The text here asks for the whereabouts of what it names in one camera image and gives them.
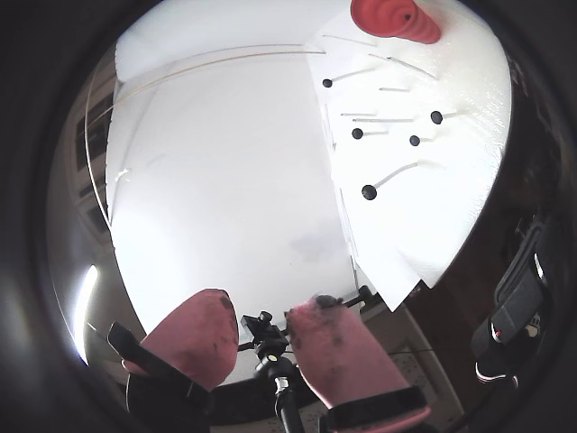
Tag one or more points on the pink sleeved gripper finger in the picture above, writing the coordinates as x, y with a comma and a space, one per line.
194, 334
342, 361

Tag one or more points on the red collapsible silicone cup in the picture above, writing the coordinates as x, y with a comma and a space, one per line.
383, 22

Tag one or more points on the large dark blueberry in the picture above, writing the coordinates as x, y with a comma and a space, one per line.
369, 192

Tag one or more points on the white foam block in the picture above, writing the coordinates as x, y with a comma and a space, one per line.
451, 203

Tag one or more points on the long curved white stem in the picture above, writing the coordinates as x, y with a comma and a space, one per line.
394, 173

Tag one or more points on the black camera tripod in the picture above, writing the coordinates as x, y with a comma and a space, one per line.
270, 356

